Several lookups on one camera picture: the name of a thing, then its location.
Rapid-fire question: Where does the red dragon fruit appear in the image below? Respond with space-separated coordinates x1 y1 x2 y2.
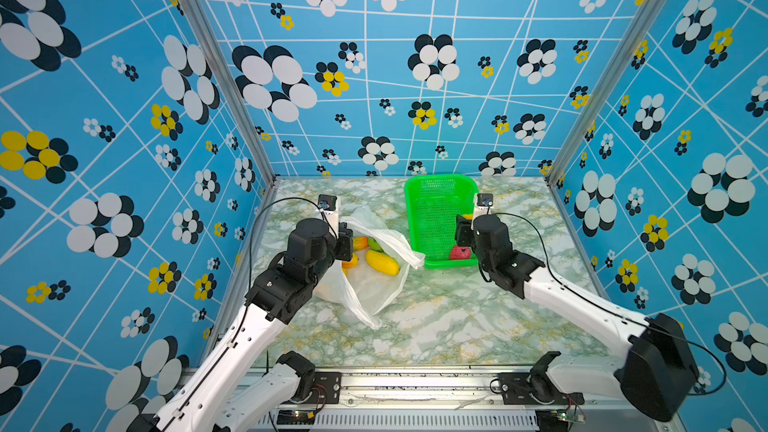
449 245 474 261

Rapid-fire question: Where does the white plastic bag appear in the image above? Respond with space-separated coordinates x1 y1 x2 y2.
313 206 425 330

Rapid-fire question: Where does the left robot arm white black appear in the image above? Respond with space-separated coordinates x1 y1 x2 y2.
127 213 353 431

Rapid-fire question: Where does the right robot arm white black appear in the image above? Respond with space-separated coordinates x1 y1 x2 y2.
455 214 699 422

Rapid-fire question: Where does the green fruit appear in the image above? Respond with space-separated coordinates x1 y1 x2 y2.
367 237 383 253

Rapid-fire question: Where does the yellow banana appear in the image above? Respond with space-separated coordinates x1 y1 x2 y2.
352 236 369 251

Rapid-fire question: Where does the yellow mango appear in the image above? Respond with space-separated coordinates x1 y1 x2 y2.
365 249 400 276

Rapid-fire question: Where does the green plastic basket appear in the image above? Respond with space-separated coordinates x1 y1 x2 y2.
404 174 478 270

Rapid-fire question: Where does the left circuit board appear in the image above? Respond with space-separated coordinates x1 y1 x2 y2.
276 410 316 428

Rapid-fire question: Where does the circuit board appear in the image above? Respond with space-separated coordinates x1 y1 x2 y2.
276 410 316 428
536 410 580 432

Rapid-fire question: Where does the right circuit board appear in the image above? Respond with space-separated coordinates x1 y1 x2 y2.
536 410 580 432

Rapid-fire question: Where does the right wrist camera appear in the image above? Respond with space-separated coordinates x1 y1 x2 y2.
473 192 494 219

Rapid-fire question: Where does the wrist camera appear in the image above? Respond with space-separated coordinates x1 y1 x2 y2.
317 194 340 237
473 192 494 219

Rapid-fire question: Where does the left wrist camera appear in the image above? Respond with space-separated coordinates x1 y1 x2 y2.
317 194 340 237

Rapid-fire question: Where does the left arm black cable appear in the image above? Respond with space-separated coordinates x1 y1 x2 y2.
155 196 322 427

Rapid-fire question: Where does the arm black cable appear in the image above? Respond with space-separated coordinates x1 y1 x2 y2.
488 211 728 397
155 196 322 427

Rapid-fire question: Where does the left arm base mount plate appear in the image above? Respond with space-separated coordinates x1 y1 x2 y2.
290 371 342 405

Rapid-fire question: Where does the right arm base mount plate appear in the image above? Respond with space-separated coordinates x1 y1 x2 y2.
489 372 585 408

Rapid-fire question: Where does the aluminium front rail frame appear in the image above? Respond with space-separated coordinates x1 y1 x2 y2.
237 366 685 431

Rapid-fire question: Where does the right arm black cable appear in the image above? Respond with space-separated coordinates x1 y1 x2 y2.
488 211 728 397

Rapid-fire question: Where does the left aluminium corner post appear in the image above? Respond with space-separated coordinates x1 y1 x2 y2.
181 0 276 189

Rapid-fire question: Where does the aluminium corner post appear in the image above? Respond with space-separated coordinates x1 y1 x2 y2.
546 0 668 191
181 0 276 189

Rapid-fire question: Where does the right aluminium corner post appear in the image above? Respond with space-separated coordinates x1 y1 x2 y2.
546 0 668 191

